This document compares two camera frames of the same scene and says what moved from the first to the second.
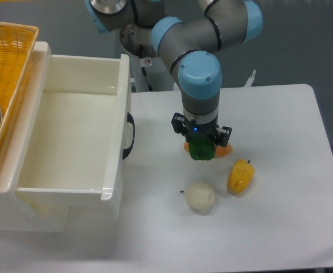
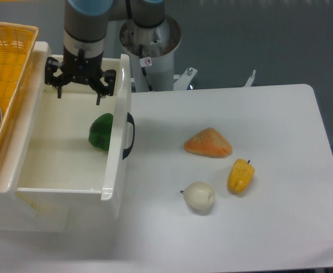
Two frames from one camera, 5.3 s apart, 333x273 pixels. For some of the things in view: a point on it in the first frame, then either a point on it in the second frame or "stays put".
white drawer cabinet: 4,209 stays put
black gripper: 180,124 to 80,70
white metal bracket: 249,82 stays put
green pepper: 201,148 to 100,131
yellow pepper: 241,174 stays put
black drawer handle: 131,120 stays put
